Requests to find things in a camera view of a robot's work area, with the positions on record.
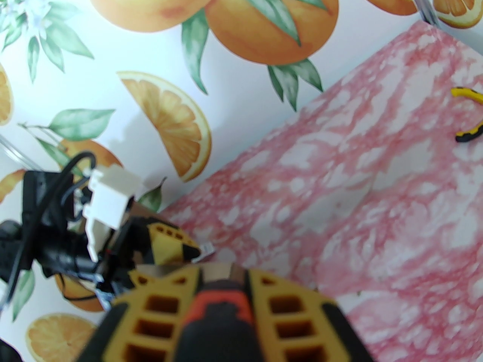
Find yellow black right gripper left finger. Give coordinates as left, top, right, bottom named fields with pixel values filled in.
left=77, top=266, right=202, bottom=362

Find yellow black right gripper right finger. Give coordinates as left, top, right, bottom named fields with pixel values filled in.
left=241, top=269, right=374, bottom=362

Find orange black utility knife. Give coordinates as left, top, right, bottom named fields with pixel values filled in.
left=177, top=281, right=265, bottom=362

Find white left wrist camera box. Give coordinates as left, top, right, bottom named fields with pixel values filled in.
left=81, top=164, right=143, bottom=257

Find aluminium frame post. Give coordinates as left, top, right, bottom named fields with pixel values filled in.
left=0, top=133, right=38, bottom=169
left=401, top=0, right=441, bottom=28

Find yellow black handled pliers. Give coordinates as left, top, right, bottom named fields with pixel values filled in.
left=451, top=86, right=483, bottom=144

